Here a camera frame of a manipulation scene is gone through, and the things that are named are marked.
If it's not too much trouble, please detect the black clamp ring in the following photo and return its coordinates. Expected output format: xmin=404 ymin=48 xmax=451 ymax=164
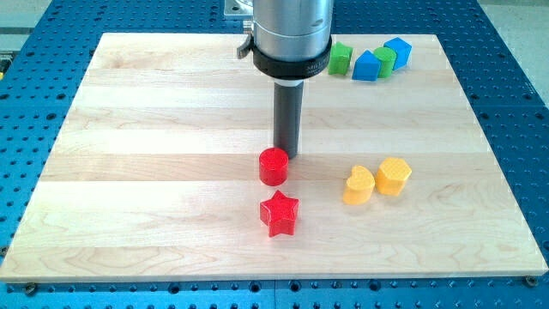
xmin=237 ymin=34 xmax=332 ymax=81

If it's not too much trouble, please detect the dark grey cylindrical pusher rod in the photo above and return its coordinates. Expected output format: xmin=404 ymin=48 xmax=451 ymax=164
xmin=273 ymin=82 xmax=304 ymax=159

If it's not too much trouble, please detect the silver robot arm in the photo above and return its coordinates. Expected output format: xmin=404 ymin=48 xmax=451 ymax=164
xmin=237 ymin=0 xmax=334 ymax=159

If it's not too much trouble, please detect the yellow heart block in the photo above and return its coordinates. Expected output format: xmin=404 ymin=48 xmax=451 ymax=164
xmin=342 ymin=165 xmax=376 ymax=205

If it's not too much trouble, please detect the green star block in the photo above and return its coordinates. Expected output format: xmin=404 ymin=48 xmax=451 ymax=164
xmin=328 ymin=42 xmax=353 ymax=76

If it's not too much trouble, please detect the red cylinder block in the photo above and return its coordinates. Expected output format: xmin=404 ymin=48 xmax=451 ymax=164
xmin=259 ymin=148 xmax=289 ymax=186

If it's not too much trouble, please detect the blue pentagon block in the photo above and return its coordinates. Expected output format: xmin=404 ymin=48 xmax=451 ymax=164
xmin=352 ymin=50 xmax=381 ymax=82

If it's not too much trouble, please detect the green cylinder block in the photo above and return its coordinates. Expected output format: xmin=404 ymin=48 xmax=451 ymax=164
xmin=374 ymin=47 xmax=397 ymax=78

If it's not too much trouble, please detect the red star block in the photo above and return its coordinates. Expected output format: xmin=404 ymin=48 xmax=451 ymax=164
xmin=259 ymin=191 xmax=299 ymax=237

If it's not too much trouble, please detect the blue cube block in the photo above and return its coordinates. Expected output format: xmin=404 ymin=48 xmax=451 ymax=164
xmin=383 ymin=37 xmax=412 ymax=70

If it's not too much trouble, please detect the yellow hexagon block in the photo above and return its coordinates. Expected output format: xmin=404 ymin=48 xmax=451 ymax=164
xmin=375 ymin=157 xmax=412 ymax=196

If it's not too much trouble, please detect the light wooden board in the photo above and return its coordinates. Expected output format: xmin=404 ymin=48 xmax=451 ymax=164
xmin=1 ymin=33 xmax=548 ymax=282

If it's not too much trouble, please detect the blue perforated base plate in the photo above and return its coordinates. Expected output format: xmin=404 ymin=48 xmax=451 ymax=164
xmin=1 ymin=0 xmax=548 ymax=308

